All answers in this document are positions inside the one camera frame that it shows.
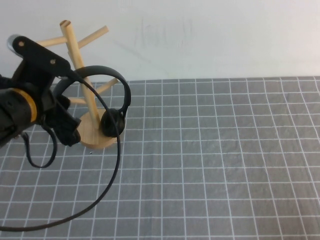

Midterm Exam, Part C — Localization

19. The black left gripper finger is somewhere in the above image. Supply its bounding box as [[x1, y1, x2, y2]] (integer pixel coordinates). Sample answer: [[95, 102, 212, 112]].
[[46, 105, 82, 133], [58, 95, 72, 111]]

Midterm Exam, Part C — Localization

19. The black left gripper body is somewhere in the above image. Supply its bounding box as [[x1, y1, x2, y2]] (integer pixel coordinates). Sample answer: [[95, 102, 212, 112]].
[[11, 59, 61, 122]]

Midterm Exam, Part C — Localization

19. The black over-ear headphones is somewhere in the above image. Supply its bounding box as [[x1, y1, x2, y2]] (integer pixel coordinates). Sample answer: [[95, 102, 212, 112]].
[[52, 65, 132, 148]]

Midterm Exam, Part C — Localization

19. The wooden branched headphone stand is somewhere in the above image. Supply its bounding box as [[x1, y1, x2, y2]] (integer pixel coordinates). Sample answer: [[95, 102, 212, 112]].
[[37, 19, 121, 150]]

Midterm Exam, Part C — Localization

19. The grey white-checked tablecloth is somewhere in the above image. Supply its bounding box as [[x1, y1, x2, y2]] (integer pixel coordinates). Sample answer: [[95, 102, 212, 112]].
[[0, 76, 320, 240]]

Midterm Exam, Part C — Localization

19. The black wrist camera mount plate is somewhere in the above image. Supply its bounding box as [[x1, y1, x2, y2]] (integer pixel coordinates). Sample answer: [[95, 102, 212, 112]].
[[13, 35, 72, 78]]

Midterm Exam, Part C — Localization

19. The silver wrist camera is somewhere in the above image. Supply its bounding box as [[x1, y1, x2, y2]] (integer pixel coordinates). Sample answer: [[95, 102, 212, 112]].
[[6, 34, 19, 56]]

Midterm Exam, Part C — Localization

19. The short black looped cable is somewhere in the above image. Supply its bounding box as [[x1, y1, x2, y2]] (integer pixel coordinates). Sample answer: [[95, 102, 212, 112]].
[[21, 124, 60, 169]]

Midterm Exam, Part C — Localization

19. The long black cable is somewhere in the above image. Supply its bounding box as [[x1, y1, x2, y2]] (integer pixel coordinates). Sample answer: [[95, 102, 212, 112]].
[[0, 70, 123, 230]]

